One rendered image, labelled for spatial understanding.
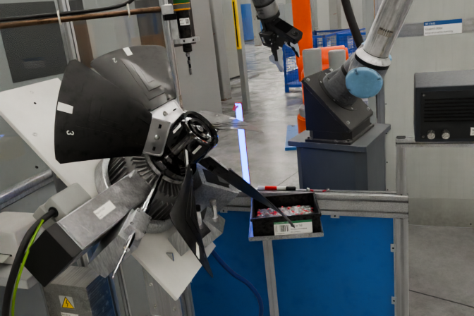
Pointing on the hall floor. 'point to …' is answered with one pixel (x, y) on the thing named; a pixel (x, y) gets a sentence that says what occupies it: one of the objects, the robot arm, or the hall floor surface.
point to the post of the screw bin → (271, 277)
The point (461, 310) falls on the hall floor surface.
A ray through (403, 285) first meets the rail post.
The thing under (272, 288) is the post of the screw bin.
